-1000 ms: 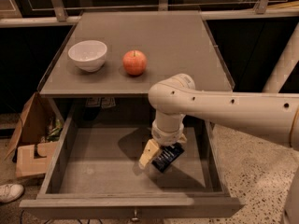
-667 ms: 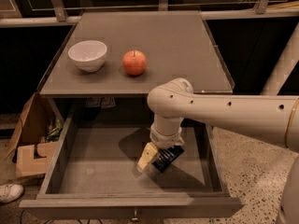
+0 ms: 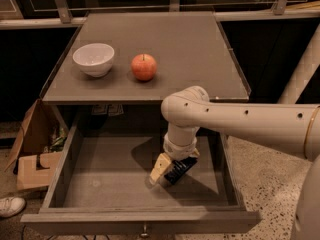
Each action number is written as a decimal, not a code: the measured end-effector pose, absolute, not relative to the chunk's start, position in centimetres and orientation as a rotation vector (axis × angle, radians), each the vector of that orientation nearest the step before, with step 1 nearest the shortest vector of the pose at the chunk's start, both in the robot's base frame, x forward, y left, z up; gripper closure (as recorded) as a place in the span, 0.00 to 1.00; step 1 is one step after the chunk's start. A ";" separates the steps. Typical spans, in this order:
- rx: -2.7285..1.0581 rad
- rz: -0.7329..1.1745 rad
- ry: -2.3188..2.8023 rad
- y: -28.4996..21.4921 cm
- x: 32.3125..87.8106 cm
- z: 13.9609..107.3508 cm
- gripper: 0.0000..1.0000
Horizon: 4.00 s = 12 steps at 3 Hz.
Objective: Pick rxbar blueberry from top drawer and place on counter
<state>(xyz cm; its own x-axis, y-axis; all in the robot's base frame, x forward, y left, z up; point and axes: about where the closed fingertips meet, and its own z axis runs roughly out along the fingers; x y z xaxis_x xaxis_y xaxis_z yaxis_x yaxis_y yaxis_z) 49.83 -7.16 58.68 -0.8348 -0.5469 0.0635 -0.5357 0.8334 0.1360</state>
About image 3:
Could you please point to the brown cardboard box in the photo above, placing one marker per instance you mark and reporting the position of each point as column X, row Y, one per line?
column 35, row 164

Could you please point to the metal window railing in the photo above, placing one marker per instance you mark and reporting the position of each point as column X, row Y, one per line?
column 45, row 13

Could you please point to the red apple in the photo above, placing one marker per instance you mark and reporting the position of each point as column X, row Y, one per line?
column 144, row 67

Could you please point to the metal drawer knob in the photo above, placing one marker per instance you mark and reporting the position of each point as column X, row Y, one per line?
column 144, row 234

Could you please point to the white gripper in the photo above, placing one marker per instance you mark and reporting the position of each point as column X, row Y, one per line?
column 179, row 150

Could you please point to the green snack bag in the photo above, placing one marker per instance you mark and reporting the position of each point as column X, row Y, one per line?
column 57, row 139

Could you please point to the white sneaker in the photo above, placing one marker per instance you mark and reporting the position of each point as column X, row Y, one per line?
column 11, row 206

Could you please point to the dark blue rxbar wrapper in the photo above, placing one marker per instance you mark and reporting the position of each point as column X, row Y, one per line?
column 179, row 169

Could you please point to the white ceramic bowl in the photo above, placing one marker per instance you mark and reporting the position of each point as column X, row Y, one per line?
column 95, row 59

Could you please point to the grey open top drawer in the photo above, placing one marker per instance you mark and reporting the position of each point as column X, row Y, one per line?
column 102, row 186

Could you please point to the grey cabinet counter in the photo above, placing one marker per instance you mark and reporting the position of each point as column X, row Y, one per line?
column 189, row 48

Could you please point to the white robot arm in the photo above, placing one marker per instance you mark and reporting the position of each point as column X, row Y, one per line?
column 286, row 126

